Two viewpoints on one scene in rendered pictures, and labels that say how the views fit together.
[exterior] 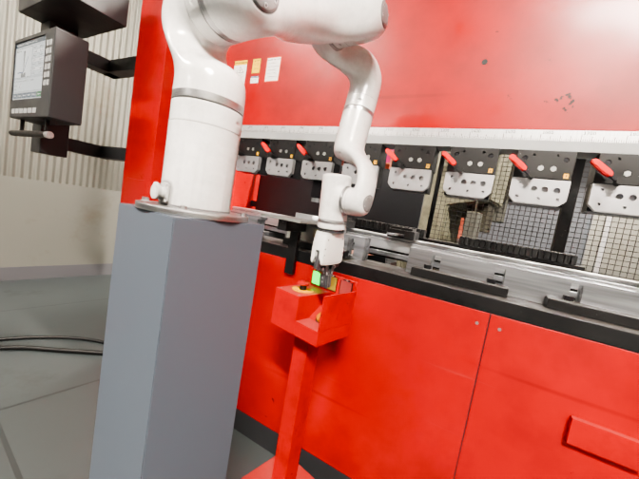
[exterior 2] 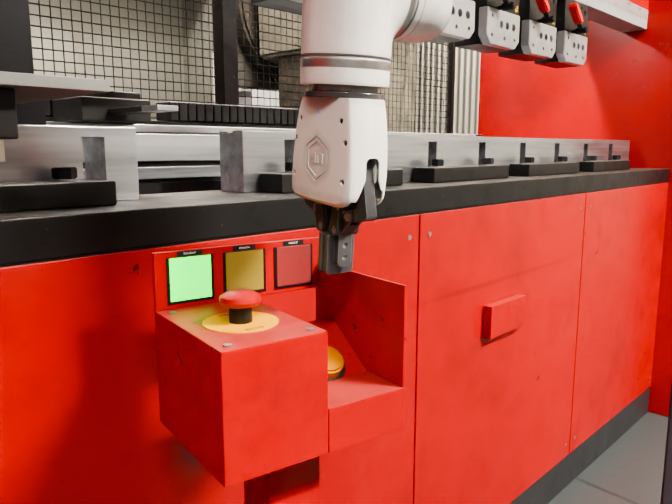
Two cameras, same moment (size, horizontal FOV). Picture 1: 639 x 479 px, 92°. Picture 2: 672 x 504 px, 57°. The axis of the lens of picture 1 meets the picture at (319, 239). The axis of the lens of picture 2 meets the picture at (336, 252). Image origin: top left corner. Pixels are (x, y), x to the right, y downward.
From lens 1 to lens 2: 0.95 m
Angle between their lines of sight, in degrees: 74
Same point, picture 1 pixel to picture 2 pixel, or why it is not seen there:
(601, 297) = (447, 153)
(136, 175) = not seen: outside the picture
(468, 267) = not seen: hidden behind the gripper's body
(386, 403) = (323, 477)
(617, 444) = (513, 309)
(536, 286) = (404, 157)
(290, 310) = (303, 390)
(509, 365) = (441, 281)
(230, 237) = not seen: outside the picture
